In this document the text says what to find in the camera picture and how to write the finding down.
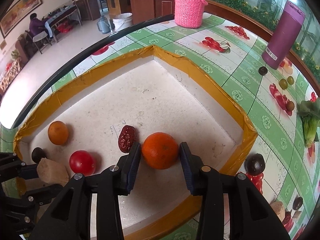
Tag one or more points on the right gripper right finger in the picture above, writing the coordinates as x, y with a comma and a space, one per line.
250, 215

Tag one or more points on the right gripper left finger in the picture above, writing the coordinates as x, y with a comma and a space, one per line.
69, 215

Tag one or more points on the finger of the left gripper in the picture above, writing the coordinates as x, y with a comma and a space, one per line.
38, 197
11, 167

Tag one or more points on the dark plum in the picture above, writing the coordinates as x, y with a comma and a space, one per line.
38, 154

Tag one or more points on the large sugarcane chunk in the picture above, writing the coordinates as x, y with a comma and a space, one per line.
52, 172

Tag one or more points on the dark passion fruit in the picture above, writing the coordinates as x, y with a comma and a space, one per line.
255, 164
297, 203

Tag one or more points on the small pale orange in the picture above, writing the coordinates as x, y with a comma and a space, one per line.
58, 133

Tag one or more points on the red tomato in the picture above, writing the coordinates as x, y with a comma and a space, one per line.
82, 162

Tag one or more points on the red jujube front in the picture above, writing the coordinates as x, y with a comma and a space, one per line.
126, 138

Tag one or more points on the red jujube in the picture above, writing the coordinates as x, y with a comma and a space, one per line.
287, 218
126, 138

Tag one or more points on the large orange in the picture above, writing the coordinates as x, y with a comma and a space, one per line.
160, 151

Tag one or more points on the small sugarcane chunk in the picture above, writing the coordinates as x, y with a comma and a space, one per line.
297, 214

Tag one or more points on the brown small fruit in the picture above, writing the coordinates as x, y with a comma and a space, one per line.
290, 106

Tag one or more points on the bok choy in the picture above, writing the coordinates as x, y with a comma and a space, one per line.
309, 114

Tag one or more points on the green olive fruit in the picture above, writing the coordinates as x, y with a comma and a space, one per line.
283, 84
290, 80

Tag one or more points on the seated person purple shirt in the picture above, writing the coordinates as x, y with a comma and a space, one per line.
37, 26

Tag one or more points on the white foam tray yellow tape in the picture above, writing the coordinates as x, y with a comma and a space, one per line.
143, 96

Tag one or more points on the dark green small fruit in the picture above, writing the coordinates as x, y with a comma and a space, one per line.
262, 70

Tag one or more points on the grey kettle on floor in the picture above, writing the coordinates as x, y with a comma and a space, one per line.
103, 25

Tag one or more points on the white bucket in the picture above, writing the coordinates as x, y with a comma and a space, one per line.
122, 21

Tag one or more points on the purple thermos bottle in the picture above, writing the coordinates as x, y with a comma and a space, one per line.
284, 36

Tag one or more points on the wooden cabinet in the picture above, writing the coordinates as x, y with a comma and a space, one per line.
144, 10

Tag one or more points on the pink knitted jar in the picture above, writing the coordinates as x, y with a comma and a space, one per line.
189, 13

